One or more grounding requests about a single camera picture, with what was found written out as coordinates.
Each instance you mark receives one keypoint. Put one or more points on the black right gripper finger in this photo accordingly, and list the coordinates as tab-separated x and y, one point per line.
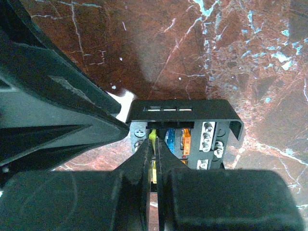
50	111

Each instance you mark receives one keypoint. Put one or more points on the black fuse box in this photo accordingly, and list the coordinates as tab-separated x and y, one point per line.
195	131

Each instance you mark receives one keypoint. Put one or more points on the small yellow fuse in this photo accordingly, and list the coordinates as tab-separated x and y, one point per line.
152	138
153	172

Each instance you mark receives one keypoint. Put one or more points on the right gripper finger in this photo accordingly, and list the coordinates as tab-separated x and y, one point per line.
221	200
116	200

